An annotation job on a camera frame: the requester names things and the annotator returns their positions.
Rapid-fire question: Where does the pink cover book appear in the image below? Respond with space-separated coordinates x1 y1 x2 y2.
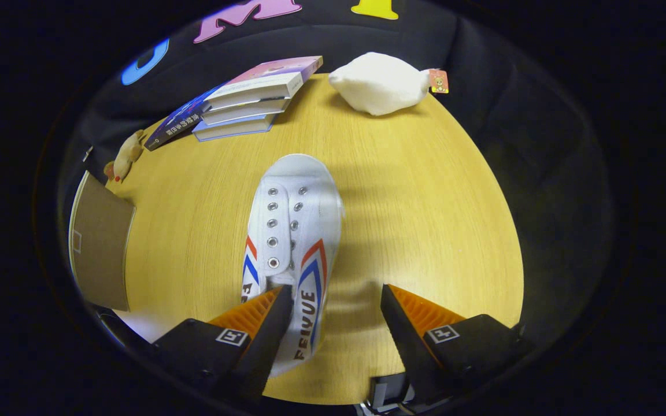
205 55 323 110

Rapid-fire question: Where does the white paperback book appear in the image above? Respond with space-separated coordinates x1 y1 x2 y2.
200 97 291 126

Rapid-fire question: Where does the white canvas shoe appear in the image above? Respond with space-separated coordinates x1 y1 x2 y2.
240 153 345 377

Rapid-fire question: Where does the light blue cover book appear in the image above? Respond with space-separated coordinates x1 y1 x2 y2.
193 114 277 142

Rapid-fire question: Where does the white plush toy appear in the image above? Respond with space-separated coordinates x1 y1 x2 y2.
328 52 449 116

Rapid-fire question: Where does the dark blue book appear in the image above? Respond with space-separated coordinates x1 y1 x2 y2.
144 84 224 152

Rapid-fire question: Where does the beige fabric storage box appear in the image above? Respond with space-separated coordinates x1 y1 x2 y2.
69 170 137 313

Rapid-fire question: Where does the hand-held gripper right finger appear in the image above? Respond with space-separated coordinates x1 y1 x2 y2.
380 283 533 405

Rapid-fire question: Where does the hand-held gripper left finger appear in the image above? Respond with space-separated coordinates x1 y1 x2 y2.
151 284 293 405

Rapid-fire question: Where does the tan plush dog toy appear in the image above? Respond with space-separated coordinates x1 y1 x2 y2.
103 130 146 184

